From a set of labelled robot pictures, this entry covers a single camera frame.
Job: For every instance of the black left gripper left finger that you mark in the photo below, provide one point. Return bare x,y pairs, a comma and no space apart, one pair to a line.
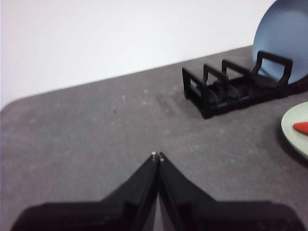
115,214

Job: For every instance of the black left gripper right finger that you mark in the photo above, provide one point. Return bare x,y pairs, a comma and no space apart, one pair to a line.
207,216

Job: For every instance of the green plate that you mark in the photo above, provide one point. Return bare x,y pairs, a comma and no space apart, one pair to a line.
294,139

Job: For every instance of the orange carrot with green leaves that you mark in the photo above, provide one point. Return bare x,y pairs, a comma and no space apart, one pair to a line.
302,127

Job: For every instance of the black plate rack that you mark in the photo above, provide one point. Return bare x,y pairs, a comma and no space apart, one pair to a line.
216,108

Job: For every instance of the blue plate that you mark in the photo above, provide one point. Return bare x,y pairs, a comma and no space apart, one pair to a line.
276,31

